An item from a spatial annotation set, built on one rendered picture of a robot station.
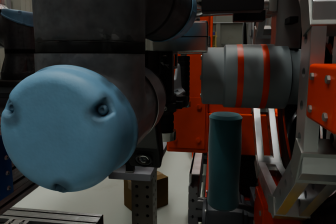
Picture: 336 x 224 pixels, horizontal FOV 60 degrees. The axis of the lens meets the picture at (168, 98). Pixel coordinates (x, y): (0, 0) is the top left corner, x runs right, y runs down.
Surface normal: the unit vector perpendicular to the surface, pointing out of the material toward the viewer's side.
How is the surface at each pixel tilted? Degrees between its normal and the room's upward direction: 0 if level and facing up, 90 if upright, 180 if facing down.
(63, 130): 90
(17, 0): 90
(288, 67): 71
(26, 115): 90
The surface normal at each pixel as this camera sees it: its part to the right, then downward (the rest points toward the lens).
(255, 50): -0.10, -0.66
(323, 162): -0.15, 0.14
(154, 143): -0.14, 0.62
